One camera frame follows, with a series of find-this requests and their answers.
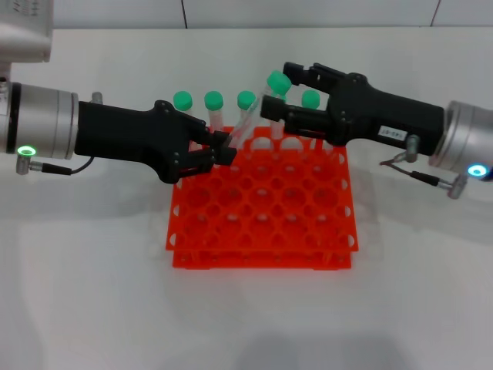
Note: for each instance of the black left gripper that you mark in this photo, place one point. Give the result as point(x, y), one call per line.
point(127, 135)

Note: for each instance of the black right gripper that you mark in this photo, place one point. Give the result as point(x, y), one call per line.
point(366, 112)

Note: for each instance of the orange plastic test tube rack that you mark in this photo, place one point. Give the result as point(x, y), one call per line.
point(262, 231)

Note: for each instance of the clear green-capped test tube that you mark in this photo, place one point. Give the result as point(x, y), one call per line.
point(310, 99)
point(182, 99)
point(278, 81)
point(213, 100)
point(245, 99)
point(277, 129)

